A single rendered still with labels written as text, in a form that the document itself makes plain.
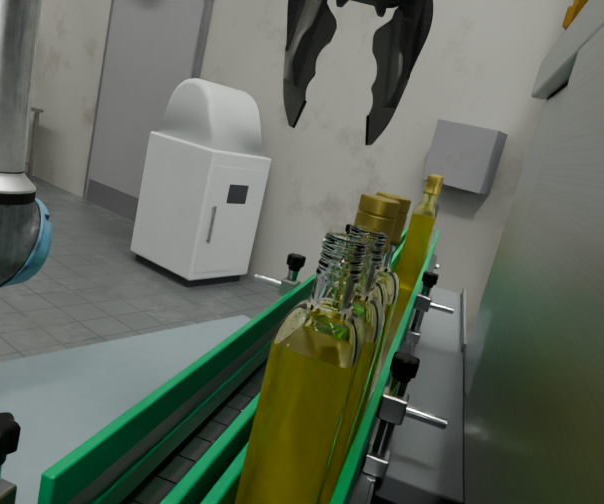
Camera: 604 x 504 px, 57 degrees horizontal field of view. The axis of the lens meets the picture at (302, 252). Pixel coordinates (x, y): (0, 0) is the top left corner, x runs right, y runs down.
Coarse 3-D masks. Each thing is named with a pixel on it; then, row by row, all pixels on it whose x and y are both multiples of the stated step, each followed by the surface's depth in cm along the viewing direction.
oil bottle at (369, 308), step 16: (352, 304) 41; (368, 304) 41; (368, 320) 41; (384, 320) 44; (368, 336) 40; (368, 352) 41; (368, 368) 42; (352, 400) 41; (352, 416) 42; (352, 432) 45; (336, 464) 43; (336, 480) 43
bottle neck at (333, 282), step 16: (336, 240) 35; (352, 240) 37; (336, 256) 36; (352, 256) 35; (320, 272) 36; (336, 272) 36; (352, 272) 36; (320, 288) 36; (336, 288) 36; (352, 288) 36; (320, 304) 36; (336, 304) 36
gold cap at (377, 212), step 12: (360, 204) 47; (372, 204) 46; (384, 204) 46; (396, 204) 46; (360, 216) 47; (372, 216) 46; (384, 216) 46; (396, 216) 47; (384, 228) 46; (384, 252) 47
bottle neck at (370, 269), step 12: (360, 228) 43; (372, 228) 43; (372, 240) 41; (384, 240) 41; (372, 252) 41; (372, 264) 41; (360, 276) 41; (372, 276) 42; (360, 288) 42; (372, 288) 42
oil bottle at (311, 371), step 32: (288, 320) 36; (320, 320) 36; (352, 320) 37; (288, 352) 36; (320, 352) 35; (352, 352) 35; (288, 384) 36; (320, 384) 36; (352, 384) 38; (256, 416) 37; (288, 416) 37; (320, 416) 36; (256, 448) 38; (288, 448) 37; (320, 448) 36; (256, 480) 38; (288, 480) 37; (320, 480) 37
